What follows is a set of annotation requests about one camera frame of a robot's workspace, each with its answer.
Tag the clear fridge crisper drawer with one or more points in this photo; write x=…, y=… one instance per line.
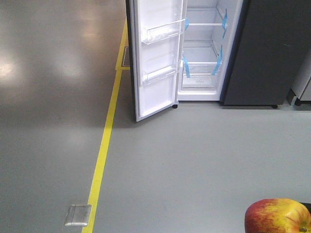
x=200, y=75

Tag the red yellow apple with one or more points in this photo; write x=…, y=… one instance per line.
x=280, y=215

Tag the near metal floor plate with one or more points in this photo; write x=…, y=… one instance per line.
x=78, y=215

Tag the dark grey fridge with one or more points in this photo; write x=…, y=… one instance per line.
x=259, y=47

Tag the upper clear door bin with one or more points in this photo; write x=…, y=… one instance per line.
x=162, y=32

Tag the white fridge door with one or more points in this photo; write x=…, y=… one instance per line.
x=149, y=99

